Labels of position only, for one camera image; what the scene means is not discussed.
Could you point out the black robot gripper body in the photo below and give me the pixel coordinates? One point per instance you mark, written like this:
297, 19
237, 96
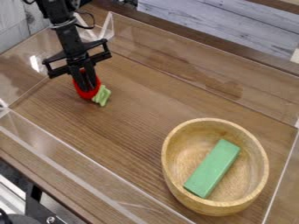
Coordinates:
75, 50

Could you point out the green rectangular block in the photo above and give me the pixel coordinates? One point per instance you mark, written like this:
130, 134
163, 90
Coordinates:
213, 168

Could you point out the clear acrylic corner bracket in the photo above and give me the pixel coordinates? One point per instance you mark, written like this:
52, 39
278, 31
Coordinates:
100, 31

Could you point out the black metal stand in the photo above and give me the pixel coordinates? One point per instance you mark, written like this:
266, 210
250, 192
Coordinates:
51, 213

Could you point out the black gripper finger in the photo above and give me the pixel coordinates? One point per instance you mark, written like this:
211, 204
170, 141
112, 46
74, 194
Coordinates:
79, 79
90, 80

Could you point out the red plush strawberry toy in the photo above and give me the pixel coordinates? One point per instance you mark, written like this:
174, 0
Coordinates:
96, 94

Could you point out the light wooden bowl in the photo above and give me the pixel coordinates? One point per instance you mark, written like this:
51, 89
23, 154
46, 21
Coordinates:
186, 147

